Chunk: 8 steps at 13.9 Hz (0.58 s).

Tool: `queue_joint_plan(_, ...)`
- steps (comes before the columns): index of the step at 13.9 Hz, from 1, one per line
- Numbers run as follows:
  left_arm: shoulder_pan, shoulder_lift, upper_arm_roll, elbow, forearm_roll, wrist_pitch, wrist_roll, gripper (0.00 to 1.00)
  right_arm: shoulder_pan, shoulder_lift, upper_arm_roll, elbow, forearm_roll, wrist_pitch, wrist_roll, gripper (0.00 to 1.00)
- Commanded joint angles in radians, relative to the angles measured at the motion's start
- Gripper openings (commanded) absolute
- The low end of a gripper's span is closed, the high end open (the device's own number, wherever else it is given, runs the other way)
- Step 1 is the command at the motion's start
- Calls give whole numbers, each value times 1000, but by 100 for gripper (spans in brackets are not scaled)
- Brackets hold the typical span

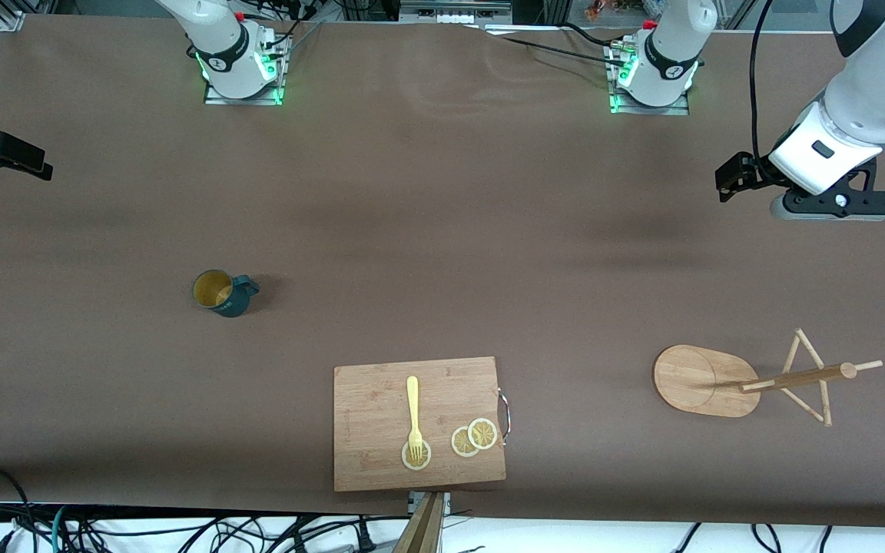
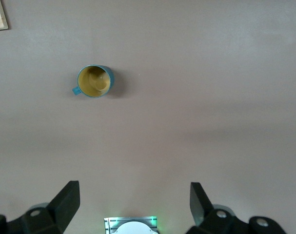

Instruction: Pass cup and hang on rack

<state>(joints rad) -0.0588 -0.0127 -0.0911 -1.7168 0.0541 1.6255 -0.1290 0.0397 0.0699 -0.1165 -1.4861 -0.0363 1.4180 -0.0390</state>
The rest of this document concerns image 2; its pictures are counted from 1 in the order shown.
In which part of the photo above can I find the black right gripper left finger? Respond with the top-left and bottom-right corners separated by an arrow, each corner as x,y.
0,180 -> 80,234

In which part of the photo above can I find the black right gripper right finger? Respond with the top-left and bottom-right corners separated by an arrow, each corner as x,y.
185,182 -> 287,234

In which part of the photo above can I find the teal cup yellow inside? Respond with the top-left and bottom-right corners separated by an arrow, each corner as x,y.
72,64 -> 114,98

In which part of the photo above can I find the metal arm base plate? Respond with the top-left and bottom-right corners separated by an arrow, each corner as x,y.
103,216 -> 158,234

